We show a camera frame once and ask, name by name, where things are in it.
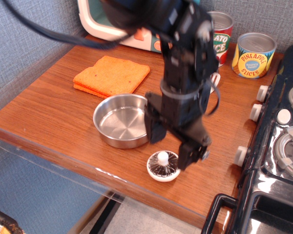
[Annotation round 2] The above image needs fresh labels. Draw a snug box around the folded orange cloth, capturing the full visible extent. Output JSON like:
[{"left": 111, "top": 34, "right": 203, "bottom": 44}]
[{"left": 73, "top": 56, "right": 150, "bottom": 98}]

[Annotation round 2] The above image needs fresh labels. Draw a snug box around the black toy stove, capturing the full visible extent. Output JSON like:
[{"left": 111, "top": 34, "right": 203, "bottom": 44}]
[{"left": 202, "top": 45, "right": 293, "bottom": 234}]

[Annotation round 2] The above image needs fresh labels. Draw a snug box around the white stove knob upper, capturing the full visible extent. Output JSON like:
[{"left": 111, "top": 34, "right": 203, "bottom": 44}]
[{"left": 256, "top": 85, "right": 269, "bottom": 103}]

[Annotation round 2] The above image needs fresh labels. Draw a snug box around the white spatula teal handle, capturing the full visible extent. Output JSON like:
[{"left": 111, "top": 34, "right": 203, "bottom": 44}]
[{"left": 210, "top": 72, "right": 221, "bottom": 95}]

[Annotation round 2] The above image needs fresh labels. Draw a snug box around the white stove knob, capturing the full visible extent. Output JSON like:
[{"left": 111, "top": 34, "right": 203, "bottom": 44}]
[
  {"left": 249, "top": 104, "right": 262, "bottom": 122},
  {"left": 256, "top": 85, "right": 269, "bottom": 103},
  {"left": 234, "top": 146, "right": 248, "bottom": 167}
]

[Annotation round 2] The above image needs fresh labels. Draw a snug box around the white toy mushroom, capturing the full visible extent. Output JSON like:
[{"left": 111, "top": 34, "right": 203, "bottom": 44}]
[{"left": 146, "top": 151, "right": 181, "bottom": 182}]

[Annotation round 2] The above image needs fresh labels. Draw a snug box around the pineapple slices can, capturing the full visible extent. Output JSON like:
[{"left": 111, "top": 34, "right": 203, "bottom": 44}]
[{"left": 231, "top": 32, "right": 277, "bottom": 79}]

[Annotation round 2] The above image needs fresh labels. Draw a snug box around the white stove knob lower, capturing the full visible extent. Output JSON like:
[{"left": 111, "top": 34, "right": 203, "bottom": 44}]
[{"left": 234, "top": 146, "right": 248, "bottom": 167}]

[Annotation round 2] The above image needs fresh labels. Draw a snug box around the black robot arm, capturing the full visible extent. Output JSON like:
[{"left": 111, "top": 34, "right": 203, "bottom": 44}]
[{"left": 102, "top": 0, "right": 218, "bottom": 170}]

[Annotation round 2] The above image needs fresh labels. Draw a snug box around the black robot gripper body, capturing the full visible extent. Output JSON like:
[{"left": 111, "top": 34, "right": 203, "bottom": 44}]
[{"left": 145, "top": 91, "right": 211, "bottom": 160}]

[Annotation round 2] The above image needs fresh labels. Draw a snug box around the teal toy microwave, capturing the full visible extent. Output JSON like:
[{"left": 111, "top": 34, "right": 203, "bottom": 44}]
[{"left": 77, "top": 0, "right": 201, "bottom": 54}]

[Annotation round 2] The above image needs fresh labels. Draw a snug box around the white stove knob middle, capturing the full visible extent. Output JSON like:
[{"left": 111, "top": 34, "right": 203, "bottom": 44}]
[{"left": 249, "top": 104, "right": 262, "bottom": 122}]

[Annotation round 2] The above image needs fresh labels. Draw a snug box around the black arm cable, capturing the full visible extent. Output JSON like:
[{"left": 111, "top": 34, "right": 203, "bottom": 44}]
[{"left": 2, "top": 0, "right": 130, "bottom": 51}]

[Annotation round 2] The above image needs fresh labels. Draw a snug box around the tomato sauce can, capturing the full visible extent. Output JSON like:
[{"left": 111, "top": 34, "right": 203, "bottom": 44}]
[{"left": 208, "top": 11, "right": 234, "bottom": 67}]

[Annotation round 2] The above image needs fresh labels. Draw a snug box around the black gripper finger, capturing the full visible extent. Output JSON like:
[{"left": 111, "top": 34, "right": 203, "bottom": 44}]
[
  {"left": 145, "top": 113, "right": 167, "bottom": 144},
  {"left": 178, "top": 143, "right": 205, "bottom": 171}
]

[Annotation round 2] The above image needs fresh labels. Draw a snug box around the small steel frying pan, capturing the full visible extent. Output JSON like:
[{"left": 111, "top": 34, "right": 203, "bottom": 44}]
[{"left": 93, "top": 94, "right": 148, "bottom": 149}]

